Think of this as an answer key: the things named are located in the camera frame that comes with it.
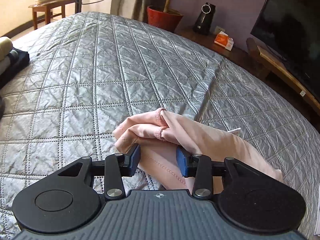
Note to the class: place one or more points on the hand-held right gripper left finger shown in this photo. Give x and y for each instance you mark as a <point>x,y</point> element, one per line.
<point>135,159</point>

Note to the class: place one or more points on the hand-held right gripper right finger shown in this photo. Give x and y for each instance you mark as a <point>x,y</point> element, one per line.
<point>182,162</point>

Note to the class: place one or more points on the pink garment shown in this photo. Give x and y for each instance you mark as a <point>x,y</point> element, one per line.
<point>200,132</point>

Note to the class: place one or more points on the grey quilted bedspread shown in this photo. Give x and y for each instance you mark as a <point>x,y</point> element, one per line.
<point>100,67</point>

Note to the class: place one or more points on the orange tissue pack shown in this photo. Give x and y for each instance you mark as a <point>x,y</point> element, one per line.
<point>222,40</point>

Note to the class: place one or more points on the wooden television stand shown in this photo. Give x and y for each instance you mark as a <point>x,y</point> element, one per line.
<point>275,60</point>

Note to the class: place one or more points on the red plant pot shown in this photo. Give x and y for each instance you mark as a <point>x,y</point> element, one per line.
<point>162,20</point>

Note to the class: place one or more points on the black tabletop appliance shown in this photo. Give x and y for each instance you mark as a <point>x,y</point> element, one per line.
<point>203,20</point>

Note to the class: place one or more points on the dark navy folded cloth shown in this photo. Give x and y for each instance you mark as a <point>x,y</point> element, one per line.
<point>18,65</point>

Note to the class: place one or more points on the grey folded cloth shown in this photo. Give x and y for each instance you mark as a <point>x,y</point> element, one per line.
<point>10,58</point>

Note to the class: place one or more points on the black television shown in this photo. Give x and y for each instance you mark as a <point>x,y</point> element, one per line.
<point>287,25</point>

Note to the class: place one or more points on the wooden chair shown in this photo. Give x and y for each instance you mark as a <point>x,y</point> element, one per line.
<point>50,4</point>

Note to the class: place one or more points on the wall socket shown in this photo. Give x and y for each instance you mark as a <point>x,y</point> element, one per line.
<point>220,29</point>

